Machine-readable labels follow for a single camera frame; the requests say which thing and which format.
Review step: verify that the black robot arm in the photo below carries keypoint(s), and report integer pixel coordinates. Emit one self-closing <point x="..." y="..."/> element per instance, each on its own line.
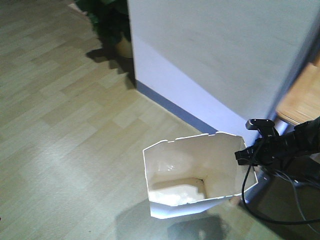
<point x="303" y="140"/>

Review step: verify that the white trash bin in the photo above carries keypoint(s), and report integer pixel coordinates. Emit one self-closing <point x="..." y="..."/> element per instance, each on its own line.
<point x="190" y="175"/>

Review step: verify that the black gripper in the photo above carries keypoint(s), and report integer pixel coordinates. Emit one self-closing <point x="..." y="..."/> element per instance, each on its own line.
<point x="263" y="152"/>

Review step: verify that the potted green plant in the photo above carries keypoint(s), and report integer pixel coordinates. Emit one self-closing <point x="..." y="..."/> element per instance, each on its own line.
<point x="111" y="21"/>

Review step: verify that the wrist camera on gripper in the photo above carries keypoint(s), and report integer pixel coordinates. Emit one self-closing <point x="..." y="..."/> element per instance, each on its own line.
<point x="265" y="127"/>

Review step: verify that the light wooden desk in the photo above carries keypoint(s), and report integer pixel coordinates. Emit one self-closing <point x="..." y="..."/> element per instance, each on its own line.
<point x="302" y="101"/>

